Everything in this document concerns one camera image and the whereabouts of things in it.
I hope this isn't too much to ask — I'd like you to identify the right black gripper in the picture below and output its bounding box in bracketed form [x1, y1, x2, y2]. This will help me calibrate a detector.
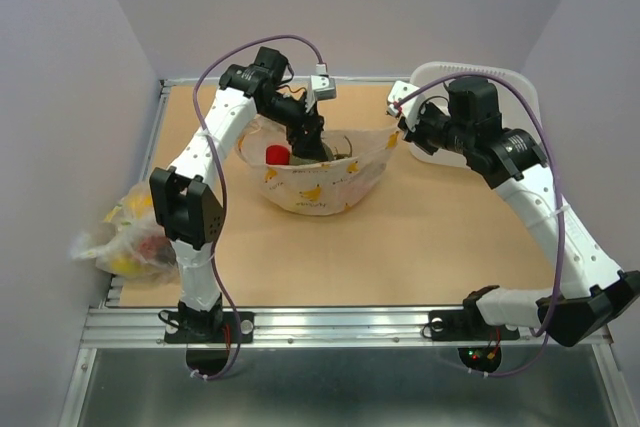
[398, 100, 474, 155]

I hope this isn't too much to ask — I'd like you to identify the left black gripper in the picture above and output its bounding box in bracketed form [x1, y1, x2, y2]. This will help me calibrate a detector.
[260, 90, 329, 162]

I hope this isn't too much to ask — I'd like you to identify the green fake melon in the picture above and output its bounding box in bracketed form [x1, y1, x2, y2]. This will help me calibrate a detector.
[289, 143, 334, 166]

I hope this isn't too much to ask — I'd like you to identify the red fake apple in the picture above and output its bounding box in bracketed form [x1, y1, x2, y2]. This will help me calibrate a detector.
[265, 145, 291, 166]

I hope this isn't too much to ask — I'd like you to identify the translucent banana-print plastic bag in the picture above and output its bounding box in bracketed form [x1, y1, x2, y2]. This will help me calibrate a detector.
[236, 117, 399, 216]

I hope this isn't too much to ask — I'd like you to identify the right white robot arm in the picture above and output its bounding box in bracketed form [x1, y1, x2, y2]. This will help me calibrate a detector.
[387, 72, 639, 347]

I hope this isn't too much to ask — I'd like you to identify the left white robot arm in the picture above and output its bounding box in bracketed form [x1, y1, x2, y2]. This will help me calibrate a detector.
[149, 47, 336, 341]

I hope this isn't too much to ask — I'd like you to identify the filled plastic bag at left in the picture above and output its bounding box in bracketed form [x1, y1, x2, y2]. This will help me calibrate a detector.
[70, 182, 178, 284]

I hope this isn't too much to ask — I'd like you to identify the white plastic bin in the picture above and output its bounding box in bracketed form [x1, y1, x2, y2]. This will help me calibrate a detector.
[409, 61, 540, 141]

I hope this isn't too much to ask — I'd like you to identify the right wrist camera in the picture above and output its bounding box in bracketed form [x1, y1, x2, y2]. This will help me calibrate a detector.
[386, 80, 426, 132]

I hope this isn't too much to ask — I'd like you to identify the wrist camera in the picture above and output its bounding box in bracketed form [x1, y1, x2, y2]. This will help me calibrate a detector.
[386, 80, 426, 132]
[306, 75, 337, 112]

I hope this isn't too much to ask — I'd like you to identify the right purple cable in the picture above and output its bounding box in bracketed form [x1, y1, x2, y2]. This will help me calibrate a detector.
[392, 71, 566, 379]

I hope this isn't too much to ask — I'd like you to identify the purple cable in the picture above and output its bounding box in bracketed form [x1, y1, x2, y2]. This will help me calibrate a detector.
[190, 34, 329, 382]
[392, 71, 566, 379]

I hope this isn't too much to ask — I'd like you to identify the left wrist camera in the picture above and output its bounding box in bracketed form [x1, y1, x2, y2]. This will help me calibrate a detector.
[306, 75, 337, 112]

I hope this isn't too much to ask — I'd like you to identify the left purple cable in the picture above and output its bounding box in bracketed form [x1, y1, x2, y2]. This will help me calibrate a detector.
[190, 34, 329, 382]

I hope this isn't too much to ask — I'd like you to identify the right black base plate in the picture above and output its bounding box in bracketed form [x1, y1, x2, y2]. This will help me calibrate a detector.
[420, 309, 520, 374]

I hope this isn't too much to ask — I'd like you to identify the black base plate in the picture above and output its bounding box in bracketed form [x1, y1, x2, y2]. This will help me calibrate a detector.
[157, 309, 255, 381]
[420, 309, 520, 374]

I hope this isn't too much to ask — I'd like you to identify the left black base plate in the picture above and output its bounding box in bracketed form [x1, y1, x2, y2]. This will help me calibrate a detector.
[157, 309, 255, 381]

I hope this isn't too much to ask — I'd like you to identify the aluminium rail frame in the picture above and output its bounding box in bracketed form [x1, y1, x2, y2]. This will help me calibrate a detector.
[58, 77, 621, 427]

